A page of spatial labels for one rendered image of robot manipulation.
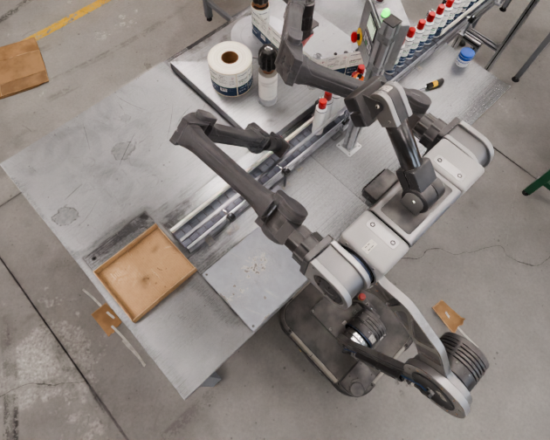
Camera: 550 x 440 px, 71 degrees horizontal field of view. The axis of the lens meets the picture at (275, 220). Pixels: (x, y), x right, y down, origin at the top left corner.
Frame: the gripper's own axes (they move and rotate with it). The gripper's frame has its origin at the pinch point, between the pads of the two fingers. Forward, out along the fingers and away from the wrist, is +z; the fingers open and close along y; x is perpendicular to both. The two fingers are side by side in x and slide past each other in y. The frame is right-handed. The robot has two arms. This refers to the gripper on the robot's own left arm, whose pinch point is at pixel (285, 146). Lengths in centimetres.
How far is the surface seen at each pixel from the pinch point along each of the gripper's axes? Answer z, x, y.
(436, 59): 72, -72, -12
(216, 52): -2, -12, 53
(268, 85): 1.8, -15.3, 23.9
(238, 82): 2.2, -7.8, 37.5
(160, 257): -36, 60, 2
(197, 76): 5, 3, 60
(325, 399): 39, 100, -91
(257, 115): 7.8, -0.9, 23.1
